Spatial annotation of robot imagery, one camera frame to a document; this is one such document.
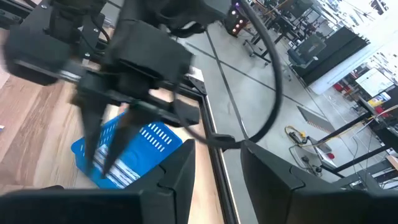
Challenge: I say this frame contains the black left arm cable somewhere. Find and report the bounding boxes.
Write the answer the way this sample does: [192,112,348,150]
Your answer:
[172,0,283,151]

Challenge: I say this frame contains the blue striped fabric bandage packet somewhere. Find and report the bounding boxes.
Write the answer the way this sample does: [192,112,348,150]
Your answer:
[92,144,141,189]

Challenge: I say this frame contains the blue plastic basket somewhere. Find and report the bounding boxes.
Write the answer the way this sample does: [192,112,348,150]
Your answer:
[70,111,183,190]

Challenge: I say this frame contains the grey cable ramp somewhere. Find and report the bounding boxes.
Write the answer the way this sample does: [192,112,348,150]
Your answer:
[297,105,337,134]

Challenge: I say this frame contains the white board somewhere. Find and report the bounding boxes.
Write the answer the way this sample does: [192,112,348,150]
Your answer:
[355,67,395,98]

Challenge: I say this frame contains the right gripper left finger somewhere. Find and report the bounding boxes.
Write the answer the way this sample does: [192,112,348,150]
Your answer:
[0,139,196,224]

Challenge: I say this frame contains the black desk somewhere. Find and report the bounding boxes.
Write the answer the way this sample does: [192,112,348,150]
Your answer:
[287,26,371,86]

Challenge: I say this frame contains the yellow floor cable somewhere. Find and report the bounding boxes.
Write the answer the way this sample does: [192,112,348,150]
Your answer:
[284,124,330,147]

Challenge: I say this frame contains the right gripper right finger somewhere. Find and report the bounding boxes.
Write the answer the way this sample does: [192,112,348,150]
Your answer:
[241,140,398,224]

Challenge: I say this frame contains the computer tower pink lights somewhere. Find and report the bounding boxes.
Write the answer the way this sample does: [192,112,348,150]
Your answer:
[222,0,249,37]

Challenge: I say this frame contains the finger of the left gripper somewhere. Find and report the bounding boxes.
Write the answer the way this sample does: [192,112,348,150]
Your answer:
[102,102,200,175]
[6,32,108,170]

